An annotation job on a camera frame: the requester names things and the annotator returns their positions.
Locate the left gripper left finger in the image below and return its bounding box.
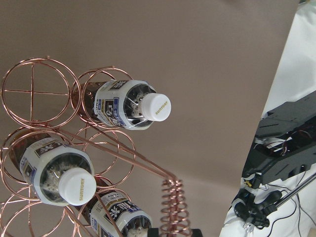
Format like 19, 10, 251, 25
147, 228, 159, 237

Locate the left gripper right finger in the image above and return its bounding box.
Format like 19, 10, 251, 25
192, 229, 202, 237

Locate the tea bottle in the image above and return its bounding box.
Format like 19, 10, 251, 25
71, 79, 171, 130
9, 131, 96, 206
76, 191, 152, 237

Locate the copper wire bottle rack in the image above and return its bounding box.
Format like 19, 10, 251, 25
0, 57, 196, 237

